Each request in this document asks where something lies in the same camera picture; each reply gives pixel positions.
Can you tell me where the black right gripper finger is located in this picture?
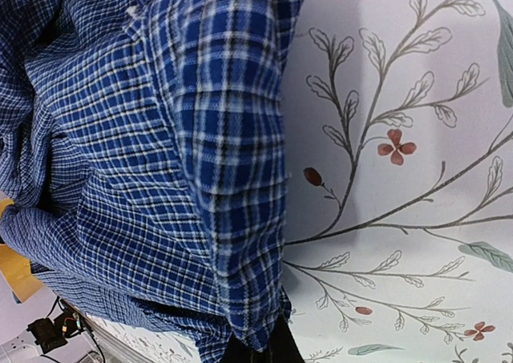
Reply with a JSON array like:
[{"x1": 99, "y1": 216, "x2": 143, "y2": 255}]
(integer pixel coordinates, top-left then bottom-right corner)
[{"x1": 224, "y1": 315, "x2": 305, "y2": 363}]

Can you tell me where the blue checkered shirt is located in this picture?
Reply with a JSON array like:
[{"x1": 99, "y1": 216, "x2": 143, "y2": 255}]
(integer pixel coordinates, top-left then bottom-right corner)
[{"x1": 1, "y1": 0, "x2": 304, "y2": 362}]

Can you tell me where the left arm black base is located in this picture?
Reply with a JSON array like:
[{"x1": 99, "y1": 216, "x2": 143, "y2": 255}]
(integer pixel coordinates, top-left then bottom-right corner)
[{"x1": 26, "y1": 309, "x2": 85, "y2": 354}]

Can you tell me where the yellow laundry basket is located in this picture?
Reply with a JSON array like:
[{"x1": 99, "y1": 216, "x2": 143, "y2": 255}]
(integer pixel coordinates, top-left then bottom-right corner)
[{"x1": 0, "y1": 196, "x2": 45, "y2": 304}]

